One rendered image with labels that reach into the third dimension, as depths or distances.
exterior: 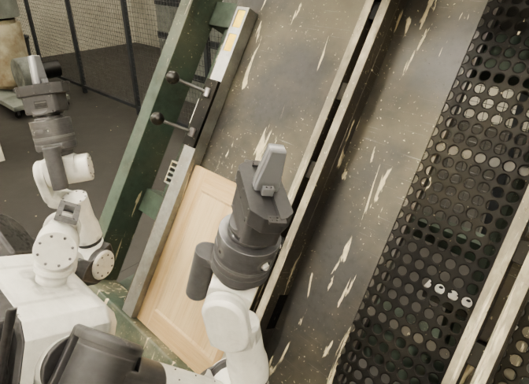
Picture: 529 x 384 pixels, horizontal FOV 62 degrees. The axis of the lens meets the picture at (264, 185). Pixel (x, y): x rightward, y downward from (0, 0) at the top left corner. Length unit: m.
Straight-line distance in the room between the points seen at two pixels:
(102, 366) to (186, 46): 1.05
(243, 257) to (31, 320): 0.34
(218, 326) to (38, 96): 0.67
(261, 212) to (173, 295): 0.80
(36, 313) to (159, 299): 0.61
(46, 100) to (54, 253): 0.41
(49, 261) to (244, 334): 0.34
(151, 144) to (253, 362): 0.89
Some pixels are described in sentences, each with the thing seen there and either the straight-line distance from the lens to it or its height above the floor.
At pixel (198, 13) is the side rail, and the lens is 1.50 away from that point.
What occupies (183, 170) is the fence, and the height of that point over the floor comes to 1.29.
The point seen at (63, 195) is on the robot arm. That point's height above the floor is 1.32.
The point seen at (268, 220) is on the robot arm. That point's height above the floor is 1.57.
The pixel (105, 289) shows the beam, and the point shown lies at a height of 0.89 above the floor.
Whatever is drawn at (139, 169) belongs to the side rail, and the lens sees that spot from 1.48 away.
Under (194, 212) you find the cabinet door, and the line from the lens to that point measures 1.26.
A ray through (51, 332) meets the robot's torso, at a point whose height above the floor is 1.34.
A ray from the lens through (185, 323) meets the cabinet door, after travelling 1.26.
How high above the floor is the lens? 1.85
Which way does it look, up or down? 29 degrees down
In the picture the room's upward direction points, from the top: straight up
